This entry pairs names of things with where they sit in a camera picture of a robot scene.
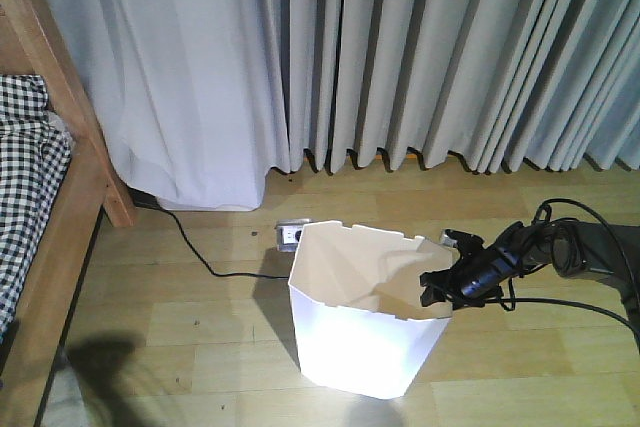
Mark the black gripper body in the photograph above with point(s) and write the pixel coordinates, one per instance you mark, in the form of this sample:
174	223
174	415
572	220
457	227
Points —
475	278

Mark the white plastic trash bin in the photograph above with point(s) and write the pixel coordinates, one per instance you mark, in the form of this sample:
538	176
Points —
355	300

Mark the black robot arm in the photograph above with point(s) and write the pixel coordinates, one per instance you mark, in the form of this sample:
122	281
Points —
575	249

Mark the floor power outlet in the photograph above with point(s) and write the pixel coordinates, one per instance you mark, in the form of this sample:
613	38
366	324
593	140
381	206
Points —
288	233

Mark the grey pleated curtain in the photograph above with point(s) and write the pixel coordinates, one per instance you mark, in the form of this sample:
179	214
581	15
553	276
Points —
199	99

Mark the grey round rug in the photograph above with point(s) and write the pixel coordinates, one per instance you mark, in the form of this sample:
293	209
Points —
68	401

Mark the black white checkered bedding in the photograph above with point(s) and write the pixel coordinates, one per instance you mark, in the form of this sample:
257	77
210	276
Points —
36	150

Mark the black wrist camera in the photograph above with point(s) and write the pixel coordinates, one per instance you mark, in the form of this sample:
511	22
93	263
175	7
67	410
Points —
464	242

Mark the wooden bed frame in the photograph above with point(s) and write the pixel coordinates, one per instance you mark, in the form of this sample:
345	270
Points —
31	43

